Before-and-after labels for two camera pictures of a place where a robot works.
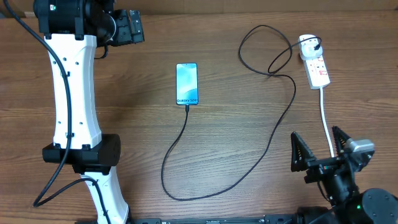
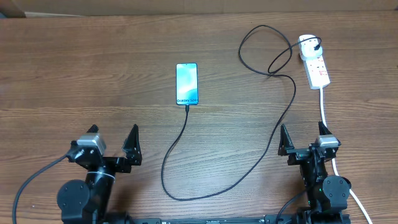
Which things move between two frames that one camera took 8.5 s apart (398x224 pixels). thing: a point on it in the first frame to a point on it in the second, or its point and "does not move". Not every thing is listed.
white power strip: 315,70 does not move
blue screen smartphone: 187,84 does not move
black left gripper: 127,36 to 130,147
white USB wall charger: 310,46 does not move
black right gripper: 300,160 to 297,154
